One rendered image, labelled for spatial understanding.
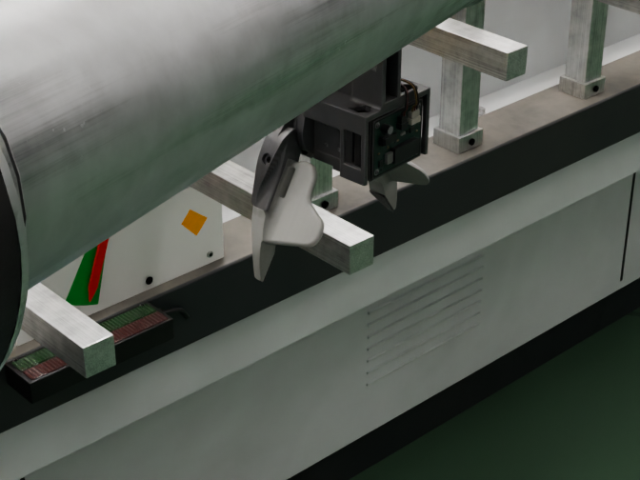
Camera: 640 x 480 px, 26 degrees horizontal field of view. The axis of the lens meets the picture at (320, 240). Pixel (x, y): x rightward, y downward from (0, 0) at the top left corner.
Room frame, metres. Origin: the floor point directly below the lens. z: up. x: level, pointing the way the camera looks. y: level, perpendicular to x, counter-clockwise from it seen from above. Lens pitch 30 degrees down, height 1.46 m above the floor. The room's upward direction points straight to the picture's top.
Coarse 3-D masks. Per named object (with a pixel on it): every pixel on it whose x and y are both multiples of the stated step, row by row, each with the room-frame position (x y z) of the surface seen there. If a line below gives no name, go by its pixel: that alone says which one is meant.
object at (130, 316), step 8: (128, 312) 1.19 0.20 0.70; (136, 312) 1.19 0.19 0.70; (144, 312) 1.19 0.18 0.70; (152, 312) 1.20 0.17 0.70; (112, 320) 1.18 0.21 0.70; (120, 320) 1.18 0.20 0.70; (128, 320) 1.18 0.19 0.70; (104, 328) 1.17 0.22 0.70; (112, 328) 1.17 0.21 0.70; (40, 352) 1.12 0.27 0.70; (48, 352) 1.12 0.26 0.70; (24, 360) 1.11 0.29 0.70; (32, 360) 1.11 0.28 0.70; (40, 360) 1.11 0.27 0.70; (24, 368) 1.10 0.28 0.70
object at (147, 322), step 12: (156, 312) 1.19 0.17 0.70; (132, 324) 1.17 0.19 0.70; (144, 324) 1.17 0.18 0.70; (156, 324) 1.17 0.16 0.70; (120, 336) 1.15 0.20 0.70; (48, 360) 1.11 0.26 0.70; (60, 360) 1.11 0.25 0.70; (24, 372) 1.09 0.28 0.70; (36, 372) 1.09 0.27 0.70; (48, 372) 1.09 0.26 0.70
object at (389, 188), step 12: (408, 168) 0.94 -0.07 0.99; (420, 168) 0.93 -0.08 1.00; (372, 180) 0.96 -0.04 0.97; (384, 180) 0.96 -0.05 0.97; (396, 180) 0.96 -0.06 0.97; (408, 180) 0.95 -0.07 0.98; (420, 180) 0.94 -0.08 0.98; (372, 192) 0.97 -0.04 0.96; (384, 192) 0.96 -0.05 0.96; (396, 192) 0.97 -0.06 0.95; (384, 204) 0.97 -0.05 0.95
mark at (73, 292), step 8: (96, 248) 1.20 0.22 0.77; (88, 256) 1.19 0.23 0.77; (80, 264) 1.19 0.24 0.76; (88, 264) 1.19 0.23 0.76; (80, 272) 1.19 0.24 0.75; (88, 272) 1.19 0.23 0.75; (80, 280) 1.19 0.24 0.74; (88, 280) 1.19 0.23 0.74; (72, 288) 1.18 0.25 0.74; (80, 288) 1.19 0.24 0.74; (88, 288) 1.19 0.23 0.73; (72, 296) 1.18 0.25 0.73; (80, 296) 1.18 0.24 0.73; (88, 296) 1.19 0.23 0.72; (96, 296) 1.20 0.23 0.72; (72, 304) 1.18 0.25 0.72; (80, 304) 1.18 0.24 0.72; (88, 304) 1.19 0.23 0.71; (96, 304) 1.20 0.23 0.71
